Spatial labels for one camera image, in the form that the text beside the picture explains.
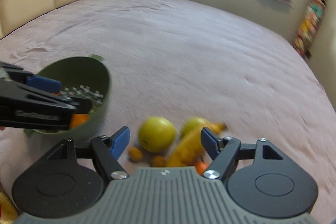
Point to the pink bed blanket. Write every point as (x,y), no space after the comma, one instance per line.
(179,59)

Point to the yellow red plush toy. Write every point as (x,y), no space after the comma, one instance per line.
(8,212)

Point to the small brown longan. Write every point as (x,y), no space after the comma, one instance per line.
(158,161)
(135,154)

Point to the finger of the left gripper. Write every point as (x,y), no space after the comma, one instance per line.
(19,75)

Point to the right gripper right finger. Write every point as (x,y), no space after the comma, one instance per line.
(223,152)

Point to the green apple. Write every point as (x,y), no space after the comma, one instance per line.
(156,134)

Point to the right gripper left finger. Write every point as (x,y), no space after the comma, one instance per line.
(107,151)

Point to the yellow spotted banana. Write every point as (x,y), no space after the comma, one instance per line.
(189,148)

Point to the yellow green pear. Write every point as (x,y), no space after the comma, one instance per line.
(191,124)

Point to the hanging plush toy organizer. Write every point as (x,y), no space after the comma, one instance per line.
(308,27)

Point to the orange mandarin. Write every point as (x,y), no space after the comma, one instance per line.
(78,120)
(200,167)

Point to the green plastic colander bowl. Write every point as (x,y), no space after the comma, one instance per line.
(80,76)

